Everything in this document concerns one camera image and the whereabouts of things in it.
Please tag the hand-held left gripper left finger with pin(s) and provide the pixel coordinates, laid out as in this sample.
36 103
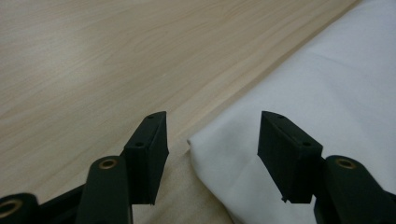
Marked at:
143 161

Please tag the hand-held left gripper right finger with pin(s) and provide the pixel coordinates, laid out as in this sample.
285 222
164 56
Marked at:
289 158

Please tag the white tank top black trim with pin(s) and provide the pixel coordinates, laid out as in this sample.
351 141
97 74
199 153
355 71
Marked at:
327 87

